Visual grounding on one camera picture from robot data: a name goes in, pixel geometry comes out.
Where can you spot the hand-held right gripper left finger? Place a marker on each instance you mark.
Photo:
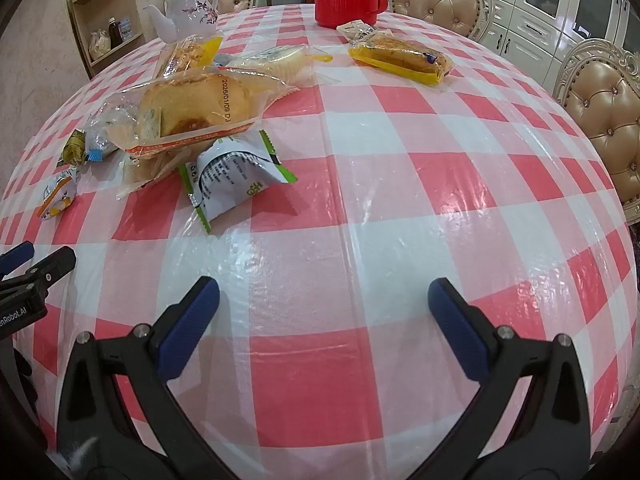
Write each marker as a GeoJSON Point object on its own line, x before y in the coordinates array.
{"type": "Point", "coordinates": [190, 330]}

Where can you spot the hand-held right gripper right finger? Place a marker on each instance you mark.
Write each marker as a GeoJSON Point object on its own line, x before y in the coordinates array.
{"type": "Point", "coordinates": [457, 330]}

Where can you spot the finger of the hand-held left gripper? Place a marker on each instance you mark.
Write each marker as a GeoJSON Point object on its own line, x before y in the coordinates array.
{"type": "Point", "coordinates": [50, 266]}
{"type": "Point", "coordinates": [17, 253]}

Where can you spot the pale bread packet yellow edge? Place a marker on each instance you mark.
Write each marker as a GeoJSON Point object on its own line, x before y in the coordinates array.
{"type": "Point", "coordinates": [280, 62]}

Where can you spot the small orange white packet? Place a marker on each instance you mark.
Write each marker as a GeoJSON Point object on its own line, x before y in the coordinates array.
{"type": "Point", "coordinates": [57, 195]}

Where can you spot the green yellow snack packet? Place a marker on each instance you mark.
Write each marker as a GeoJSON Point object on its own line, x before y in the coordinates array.
{"type": "Point", "coordinates": [72, 147]}

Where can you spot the clear bread packet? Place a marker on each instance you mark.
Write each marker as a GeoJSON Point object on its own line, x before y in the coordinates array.
{"type": "Point", "coordinates": [145, 170]}

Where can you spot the clear snack packet blue trim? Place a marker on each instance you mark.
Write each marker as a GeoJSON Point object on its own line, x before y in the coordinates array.
{"type": "Point", "coordinates": [107, 130]}

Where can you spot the green white snack packet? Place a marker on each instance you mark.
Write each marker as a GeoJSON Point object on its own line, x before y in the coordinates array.
{"type": "Point", "coordinates": [225, 180]}

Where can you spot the pink white checked tablecloth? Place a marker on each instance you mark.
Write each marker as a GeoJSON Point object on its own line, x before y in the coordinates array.
{"type": "Point", "coordinates": [350, 210]}

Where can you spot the bread packet with orange trim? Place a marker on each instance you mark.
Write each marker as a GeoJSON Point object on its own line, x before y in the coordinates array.
{"type": "Point", "coordinates": [200, 105]}

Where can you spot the white filled bag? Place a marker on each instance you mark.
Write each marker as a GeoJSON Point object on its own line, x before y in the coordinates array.
{"type": "Point", "coordinates": [100, 45]}

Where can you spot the dark brown bottle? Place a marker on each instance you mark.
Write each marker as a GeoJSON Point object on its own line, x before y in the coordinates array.
{"type": "Point", "coordinates": [115, 32]}

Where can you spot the small blue box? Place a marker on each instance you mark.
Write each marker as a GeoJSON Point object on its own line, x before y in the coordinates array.
{"type": "Point", "coordinates": [126, 28]}

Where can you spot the white floral teapot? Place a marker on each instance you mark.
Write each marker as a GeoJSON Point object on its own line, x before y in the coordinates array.
{"type": "Point", "coordinates": [192, 10]}

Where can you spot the small white snack packet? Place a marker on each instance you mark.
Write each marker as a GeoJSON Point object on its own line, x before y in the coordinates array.
{"type": "Point", "coordinates": [357, 30]}

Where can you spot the white glass-door cabinet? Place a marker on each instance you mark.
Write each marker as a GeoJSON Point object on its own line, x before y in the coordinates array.
{"type": "Point", "coordinates": [540, 0]}

